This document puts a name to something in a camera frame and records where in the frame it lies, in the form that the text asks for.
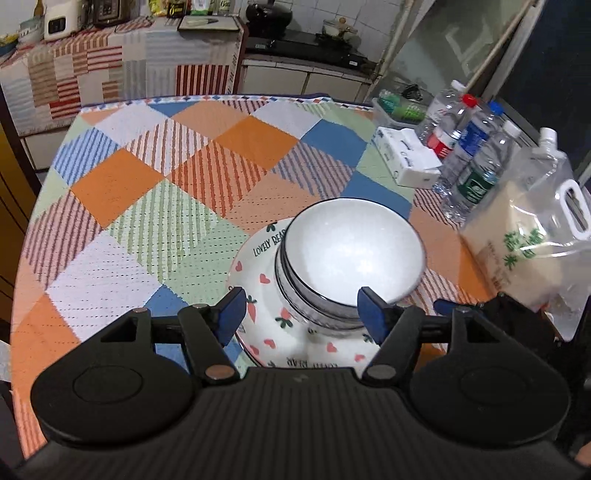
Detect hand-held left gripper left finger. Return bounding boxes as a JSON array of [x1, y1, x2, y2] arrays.
[[99, 286, 247, 387]]

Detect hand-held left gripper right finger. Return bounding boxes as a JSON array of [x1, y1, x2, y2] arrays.
[[358, 286, 504, 387]]

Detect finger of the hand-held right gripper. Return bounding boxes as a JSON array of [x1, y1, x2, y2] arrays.
[[433, 299, 490, 319]]

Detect white plate with pink print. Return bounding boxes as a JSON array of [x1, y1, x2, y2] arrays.
[[226, 219, 385, 370]]

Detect white ribbed bowl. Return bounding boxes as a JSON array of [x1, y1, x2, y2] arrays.
[[275, 249, 372, 331], [281, 198, 428, 320]]

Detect stacked bowls on counter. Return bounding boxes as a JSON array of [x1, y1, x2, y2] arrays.
[[0, 17, 45, 58]]

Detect clear bag of rice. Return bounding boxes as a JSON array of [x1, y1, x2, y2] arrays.
[[459, 127, 591, 317]]

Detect green label water bottle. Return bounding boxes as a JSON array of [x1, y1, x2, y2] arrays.
[[442, 120, 523, 223]]

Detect checked colourful tablecloth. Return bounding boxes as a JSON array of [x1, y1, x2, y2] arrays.
[[9, 95, 506, 460]]

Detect white tissue box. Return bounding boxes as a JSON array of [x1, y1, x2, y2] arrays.
[[373, 126, 443, 188]]

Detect red label water bottle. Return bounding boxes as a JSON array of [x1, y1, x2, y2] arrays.
[[426, 93, 477, 161]]

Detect blue label water bottle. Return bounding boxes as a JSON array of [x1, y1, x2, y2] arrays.
[[433, 102, 505, 195]]

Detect clear water bottle white cap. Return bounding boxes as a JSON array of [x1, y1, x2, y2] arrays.
[[414, 80, 466, 145]]

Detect plastic tray with green packets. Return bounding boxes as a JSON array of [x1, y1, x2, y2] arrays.
[[370, 87, 431, 131]]

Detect white kitchen cabinet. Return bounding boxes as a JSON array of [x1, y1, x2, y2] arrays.
[[239, 56, 377, 106]]

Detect wooden stick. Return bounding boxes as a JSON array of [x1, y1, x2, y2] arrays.
[[463, 0, 539, 89]]

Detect black gas stove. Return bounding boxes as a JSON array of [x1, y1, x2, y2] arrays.
[[244, 29, 372, 71]]

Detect small pot with lid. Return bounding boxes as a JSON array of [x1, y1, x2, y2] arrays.
[[322, 17, 360, 41]]

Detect black wok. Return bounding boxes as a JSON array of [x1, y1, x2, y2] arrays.
[[244, 1, 295, 32]]

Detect dark kitchen appliance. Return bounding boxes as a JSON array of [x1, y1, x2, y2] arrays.
[[91, 0, 132, 29]]

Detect white kitchen appliance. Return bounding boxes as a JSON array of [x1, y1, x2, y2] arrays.
[[43, 0, 86, 43]]

